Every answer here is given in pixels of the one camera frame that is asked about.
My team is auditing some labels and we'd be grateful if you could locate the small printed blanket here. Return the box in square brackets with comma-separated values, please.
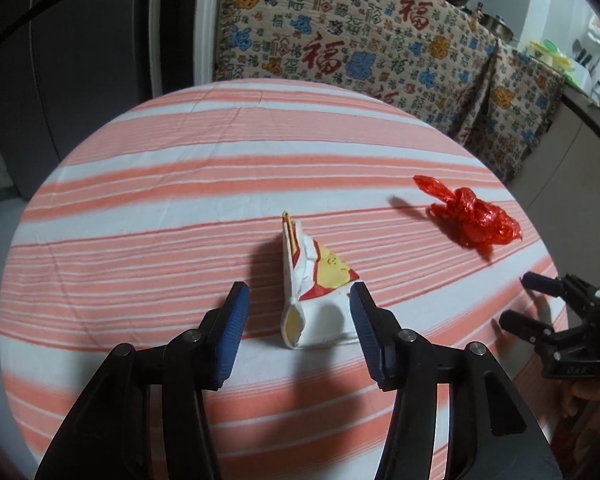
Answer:
[452, 40, 566, 183]

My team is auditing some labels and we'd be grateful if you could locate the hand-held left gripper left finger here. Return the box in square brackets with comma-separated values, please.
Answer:
[34, 281, 251, 480]

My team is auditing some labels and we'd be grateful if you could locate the beige base cabinet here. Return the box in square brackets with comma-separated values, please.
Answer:
[510, 90, 600, 281]

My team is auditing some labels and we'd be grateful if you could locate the person's right hand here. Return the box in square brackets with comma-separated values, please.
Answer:
[560, 377, 600, 413]

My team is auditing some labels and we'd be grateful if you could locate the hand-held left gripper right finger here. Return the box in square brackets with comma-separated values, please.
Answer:
[349, 281, 563, 480]

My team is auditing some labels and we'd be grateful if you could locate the white paper carton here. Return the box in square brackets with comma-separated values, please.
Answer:
[279, 211, 363, 350]

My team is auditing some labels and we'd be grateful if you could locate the red plastic bag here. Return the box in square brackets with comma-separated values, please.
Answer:
[412, 175, 524, 256]

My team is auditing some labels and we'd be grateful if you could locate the large printed blanket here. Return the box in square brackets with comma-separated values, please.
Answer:
[214, 0, 501, 141]

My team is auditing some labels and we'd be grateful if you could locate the yellow green food container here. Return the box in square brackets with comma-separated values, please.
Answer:
[527, 39, 576, 73]

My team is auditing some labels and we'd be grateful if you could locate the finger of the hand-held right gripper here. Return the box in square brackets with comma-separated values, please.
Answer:
[499, 310, 563, 358]
[520, 271, 600, 323]

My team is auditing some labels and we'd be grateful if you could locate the orange striped tablecloth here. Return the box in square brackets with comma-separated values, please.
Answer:
[0, 79, 568, 480]

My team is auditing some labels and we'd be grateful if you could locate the dark grey refrigerator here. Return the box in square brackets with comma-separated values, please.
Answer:
[0, 0, 201, 201]

